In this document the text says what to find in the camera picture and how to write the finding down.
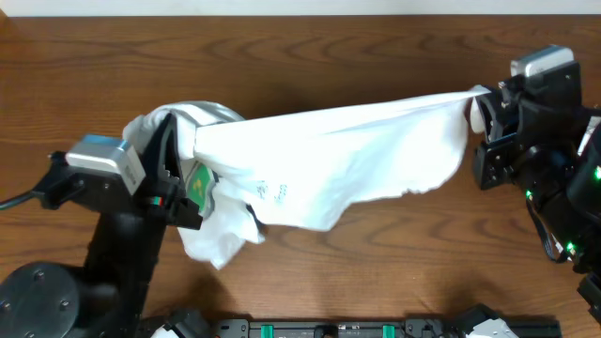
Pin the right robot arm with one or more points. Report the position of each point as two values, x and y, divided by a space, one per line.
562 193

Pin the black mounting rail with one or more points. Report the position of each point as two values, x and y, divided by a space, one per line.
478 321

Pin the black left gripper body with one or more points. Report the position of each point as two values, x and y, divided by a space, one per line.
165 208

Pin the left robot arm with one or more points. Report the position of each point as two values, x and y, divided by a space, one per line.
102 298

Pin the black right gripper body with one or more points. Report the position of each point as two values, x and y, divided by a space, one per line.
501 160

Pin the white printed t-shirt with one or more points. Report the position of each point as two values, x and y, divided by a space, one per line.
305 169

